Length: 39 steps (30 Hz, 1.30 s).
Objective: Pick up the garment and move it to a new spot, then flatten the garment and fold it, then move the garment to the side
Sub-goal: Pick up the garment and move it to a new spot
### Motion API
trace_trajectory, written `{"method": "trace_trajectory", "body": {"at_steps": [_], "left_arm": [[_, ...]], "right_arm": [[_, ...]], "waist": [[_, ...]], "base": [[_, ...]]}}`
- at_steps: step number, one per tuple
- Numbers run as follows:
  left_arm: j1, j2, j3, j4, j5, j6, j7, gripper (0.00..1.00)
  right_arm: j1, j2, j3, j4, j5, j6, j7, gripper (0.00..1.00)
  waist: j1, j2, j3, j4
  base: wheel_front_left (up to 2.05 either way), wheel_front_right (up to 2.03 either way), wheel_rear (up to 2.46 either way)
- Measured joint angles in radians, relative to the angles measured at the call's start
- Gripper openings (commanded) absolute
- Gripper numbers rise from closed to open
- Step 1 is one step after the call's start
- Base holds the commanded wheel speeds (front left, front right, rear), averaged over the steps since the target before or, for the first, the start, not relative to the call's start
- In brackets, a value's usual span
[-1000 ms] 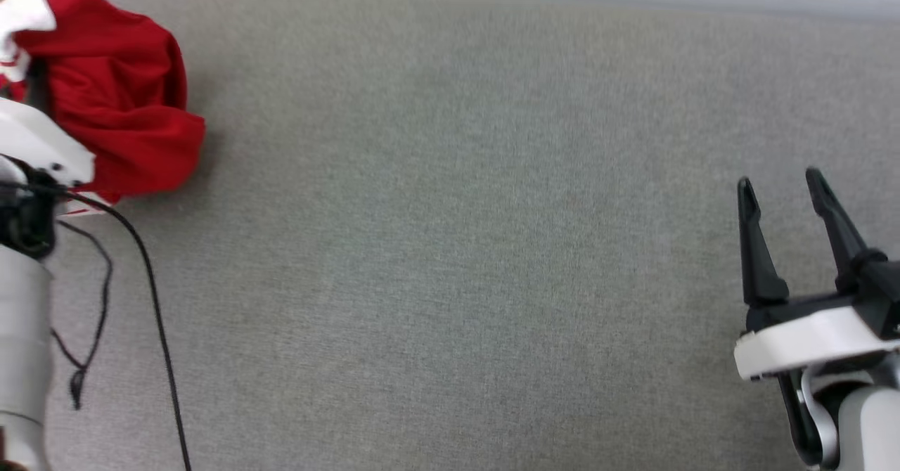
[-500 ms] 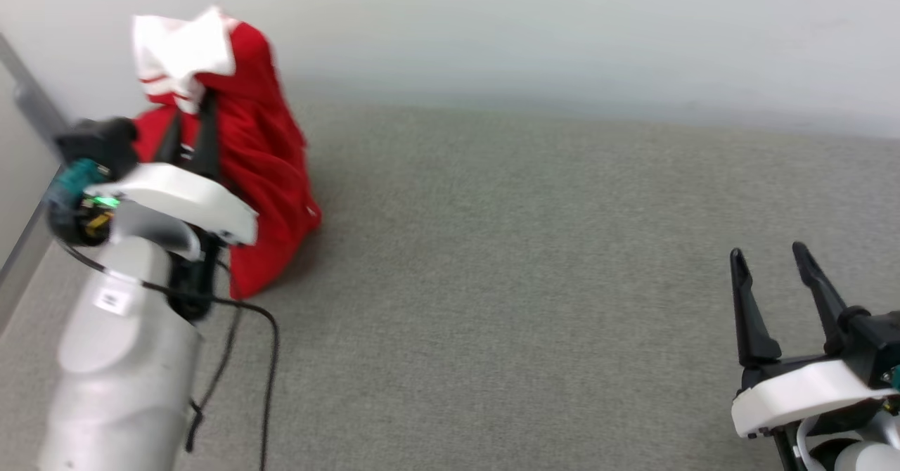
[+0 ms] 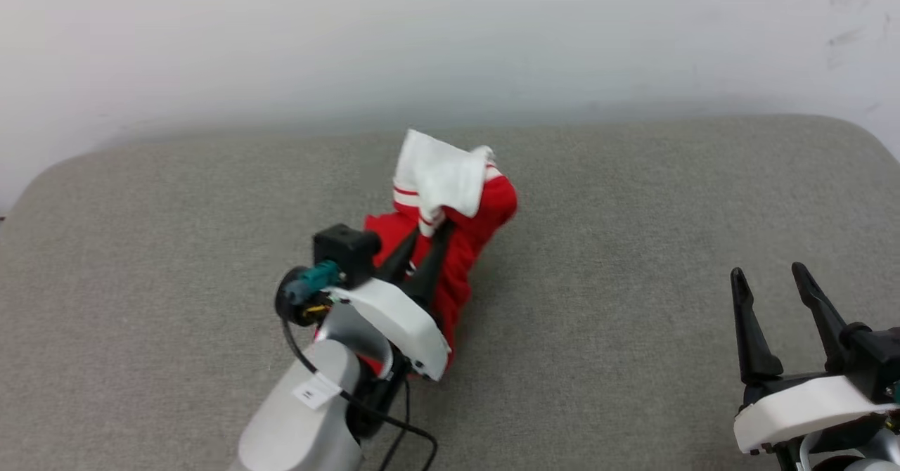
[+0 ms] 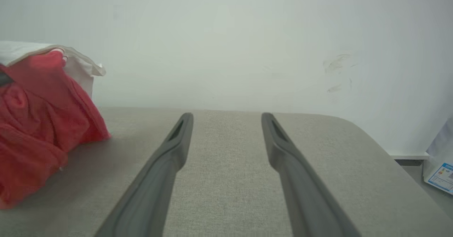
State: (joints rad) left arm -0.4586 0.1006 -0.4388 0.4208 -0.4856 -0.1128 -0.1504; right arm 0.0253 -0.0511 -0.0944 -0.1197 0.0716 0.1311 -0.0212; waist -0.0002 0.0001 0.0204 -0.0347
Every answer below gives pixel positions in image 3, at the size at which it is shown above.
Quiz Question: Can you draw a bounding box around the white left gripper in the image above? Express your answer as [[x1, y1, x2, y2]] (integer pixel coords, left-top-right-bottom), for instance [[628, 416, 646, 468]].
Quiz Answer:
[[325, 219, 455, 382]]

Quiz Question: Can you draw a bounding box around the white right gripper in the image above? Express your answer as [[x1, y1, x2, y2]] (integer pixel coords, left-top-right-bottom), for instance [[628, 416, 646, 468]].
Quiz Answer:
[[730, 262, 900, 456]]

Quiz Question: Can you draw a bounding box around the red and white garment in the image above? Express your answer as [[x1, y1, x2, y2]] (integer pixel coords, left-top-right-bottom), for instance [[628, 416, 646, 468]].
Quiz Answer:
[[364, 129, 519, 380]]

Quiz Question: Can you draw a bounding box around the grey fabric sofa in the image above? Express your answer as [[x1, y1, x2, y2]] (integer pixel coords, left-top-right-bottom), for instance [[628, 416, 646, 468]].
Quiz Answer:
[[0, 114, 900, 471]]

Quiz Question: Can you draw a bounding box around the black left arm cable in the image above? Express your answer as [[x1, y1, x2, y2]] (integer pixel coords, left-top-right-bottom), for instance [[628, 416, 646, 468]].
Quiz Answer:
[[281, 316, 439, 471]]

